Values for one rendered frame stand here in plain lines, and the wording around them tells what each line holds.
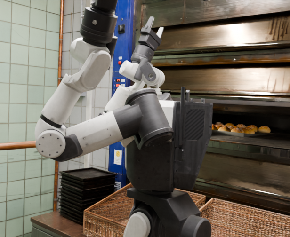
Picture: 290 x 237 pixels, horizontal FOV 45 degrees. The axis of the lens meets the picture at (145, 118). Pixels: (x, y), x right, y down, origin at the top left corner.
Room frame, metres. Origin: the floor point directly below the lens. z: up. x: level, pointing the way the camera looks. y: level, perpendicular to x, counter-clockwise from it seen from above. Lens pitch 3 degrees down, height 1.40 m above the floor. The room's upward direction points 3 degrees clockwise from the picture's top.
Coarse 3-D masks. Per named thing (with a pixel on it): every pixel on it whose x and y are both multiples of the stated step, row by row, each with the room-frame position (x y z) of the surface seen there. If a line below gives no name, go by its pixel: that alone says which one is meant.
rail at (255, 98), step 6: (174, 96) 2.07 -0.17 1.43; (180, 96) 2.04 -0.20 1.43; (192, 96) 1.99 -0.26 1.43; (198, 96) 1.96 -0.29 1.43; (204, 96) 1.94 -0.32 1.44; (210, 96) 1.91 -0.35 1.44; (216, 96) 1.89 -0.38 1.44; (222, 96) 1.87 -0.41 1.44; (228, 96) 1.85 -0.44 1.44; (234, 96) 1.83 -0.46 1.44; (240, 96) 1.81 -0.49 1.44
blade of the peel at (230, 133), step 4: (212, 132) 2.53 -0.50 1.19; (216, 132) 2.51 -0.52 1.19; (220, 132) 2.49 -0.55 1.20; (224, 132) 2.47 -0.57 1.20; (228, 132) 2.45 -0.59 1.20; (232, 132) 2.43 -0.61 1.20; (236, 132) 2.41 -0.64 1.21; (240, 136) 2.39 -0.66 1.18; (244, 136) 2.38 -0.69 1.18; (248, 136) 2.43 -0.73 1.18
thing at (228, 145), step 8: (208, 144) 2.07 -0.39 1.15; (216, 144) 2.04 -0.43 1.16; (224, 144) 2.00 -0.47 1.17; (232, 144) 1.97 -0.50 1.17; (240, 144) 1.94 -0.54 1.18; (248, 144) 1.94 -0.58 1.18; (256, 152) 1.88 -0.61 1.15; (264, 152) 1.85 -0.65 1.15; (272, 152) 1.82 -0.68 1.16; (280, 152) 1.80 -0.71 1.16; (288, 152) 1.77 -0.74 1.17
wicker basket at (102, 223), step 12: (120, 192) 2.26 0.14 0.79; (192, 192) 2.09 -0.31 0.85; (96, 204) 2.10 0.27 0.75; (108, 204) 2.18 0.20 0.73; (120, 204) 2.26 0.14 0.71; (132, 204) 2.35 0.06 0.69; (204, 204) 2.03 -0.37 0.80; (84, 216) 2.03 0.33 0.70; (96, 216) 1.96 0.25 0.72; (108, 216) 2.19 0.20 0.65; (84, 228) 2.02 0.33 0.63; (96, 228) 1.96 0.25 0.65; (108, 228) 1.90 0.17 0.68; (120, 228) 1.84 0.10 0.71
